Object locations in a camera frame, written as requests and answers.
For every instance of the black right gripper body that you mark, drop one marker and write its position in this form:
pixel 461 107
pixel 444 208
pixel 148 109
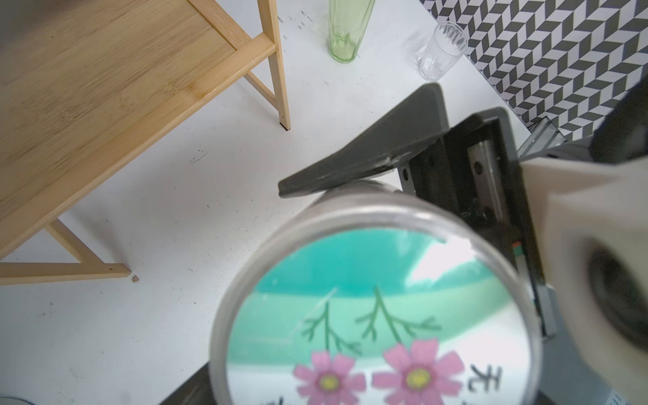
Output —
pixel 473 171

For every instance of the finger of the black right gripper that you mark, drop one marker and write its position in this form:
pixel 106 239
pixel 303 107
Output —
pixel 405 131

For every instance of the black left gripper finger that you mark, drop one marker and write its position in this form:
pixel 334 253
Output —
pixel 196 390

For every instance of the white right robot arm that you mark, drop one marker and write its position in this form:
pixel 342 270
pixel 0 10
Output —
pixel 621 138

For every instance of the wooden three-tier shelf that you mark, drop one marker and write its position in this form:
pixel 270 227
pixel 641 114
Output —
pixel 87 86

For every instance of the green translucent plastic cup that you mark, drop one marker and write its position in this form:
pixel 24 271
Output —
pixel 348 20

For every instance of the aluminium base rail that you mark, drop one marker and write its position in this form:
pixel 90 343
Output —
pixel 544 135

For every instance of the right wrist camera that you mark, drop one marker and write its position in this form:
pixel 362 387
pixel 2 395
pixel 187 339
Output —
pixel 590 223

